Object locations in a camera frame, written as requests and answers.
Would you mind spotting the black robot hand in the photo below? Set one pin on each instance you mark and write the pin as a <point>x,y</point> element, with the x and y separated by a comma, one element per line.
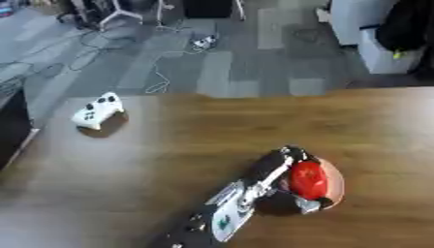
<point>267,168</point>

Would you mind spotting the red round toy fruit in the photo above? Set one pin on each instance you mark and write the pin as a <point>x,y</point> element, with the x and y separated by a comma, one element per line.
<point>308,180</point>

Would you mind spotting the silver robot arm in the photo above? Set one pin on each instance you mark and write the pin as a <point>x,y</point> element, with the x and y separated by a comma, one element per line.
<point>231,216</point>

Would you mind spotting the white storage box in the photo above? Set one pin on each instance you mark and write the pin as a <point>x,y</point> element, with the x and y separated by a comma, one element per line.
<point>384,58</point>

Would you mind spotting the white power strip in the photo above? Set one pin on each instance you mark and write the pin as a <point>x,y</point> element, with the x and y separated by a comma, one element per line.
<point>204,42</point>

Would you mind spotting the black cabinet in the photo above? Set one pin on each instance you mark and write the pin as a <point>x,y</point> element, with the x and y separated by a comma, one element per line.
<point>208,8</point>

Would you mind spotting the white cabinet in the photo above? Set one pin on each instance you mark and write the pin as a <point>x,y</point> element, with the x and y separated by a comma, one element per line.
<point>356,19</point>

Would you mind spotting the white game controller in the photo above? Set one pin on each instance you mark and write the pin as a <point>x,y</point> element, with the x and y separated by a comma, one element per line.
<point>97,111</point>

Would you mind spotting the black bag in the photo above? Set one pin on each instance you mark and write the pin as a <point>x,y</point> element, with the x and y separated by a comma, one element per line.
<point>404,25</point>

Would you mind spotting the white chair base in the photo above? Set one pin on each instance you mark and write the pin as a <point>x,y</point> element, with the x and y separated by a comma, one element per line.
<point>121,14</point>

